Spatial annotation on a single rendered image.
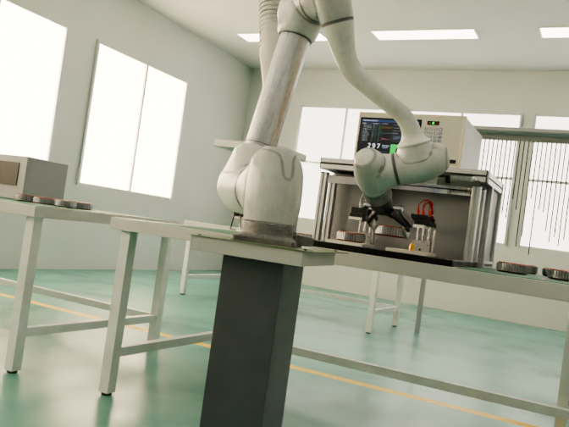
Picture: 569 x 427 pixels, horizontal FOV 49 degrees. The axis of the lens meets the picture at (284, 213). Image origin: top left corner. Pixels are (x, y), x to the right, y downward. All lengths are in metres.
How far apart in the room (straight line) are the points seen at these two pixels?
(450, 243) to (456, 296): 6.28
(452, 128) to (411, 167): 0.64
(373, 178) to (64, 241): 5.86
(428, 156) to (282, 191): 0.48
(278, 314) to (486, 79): 7.71
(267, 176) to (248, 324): 0.40
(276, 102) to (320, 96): 7.87
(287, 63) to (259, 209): 0.52
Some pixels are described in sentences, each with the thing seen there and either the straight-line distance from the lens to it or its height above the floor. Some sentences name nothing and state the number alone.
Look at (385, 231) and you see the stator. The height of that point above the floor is 0.83.
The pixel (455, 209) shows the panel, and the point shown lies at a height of 0.97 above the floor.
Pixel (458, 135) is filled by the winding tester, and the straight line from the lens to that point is 2.53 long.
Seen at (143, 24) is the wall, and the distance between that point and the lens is 8.35.
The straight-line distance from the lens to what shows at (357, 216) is 2.51.
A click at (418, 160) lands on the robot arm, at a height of 1.05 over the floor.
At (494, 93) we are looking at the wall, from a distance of 9.10.
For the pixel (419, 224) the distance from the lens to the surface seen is 2.43.
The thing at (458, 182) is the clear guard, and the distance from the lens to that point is 2.23.
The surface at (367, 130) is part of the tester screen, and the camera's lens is 2.64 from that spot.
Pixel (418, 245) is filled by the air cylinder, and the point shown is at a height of 0.80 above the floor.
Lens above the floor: 0.80
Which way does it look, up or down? 1 degrees up
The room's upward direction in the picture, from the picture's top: 8 degrees clockwise
